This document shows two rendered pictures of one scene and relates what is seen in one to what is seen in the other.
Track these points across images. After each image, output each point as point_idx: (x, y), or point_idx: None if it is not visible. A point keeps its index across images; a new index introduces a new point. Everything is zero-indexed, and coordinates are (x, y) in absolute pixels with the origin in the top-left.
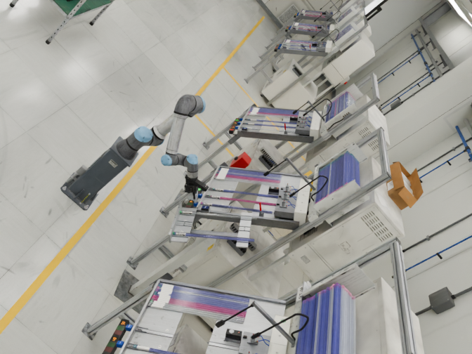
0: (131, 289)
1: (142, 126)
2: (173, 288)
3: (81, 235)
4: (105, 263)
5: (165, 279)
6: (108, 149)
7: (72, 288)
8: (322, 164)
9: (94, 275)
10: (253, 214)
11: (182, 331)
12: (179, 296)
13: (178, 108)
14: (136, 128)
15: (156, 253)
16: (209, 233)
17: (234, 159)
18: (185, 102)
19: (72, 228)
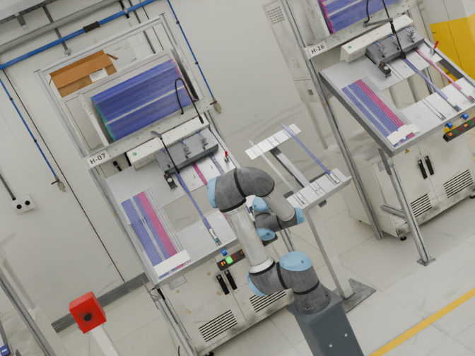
0: (350, 292)
1: (293, 262)
2: (389, 134)
3: (391, 342)
4: (370, 318)
5: (388, 147)
6: (326, 339)
7: (431, 289)
8: (103, 140)
9: (393, 304)
10: (230, 168)
11: (377, 155)
12: (391, 123)
13: (270, 176)
14: (301, 269)
15: (276, 338)
16: (298, 173)
17: (91, 316)
18: (258, 169)
19: (401, 349)
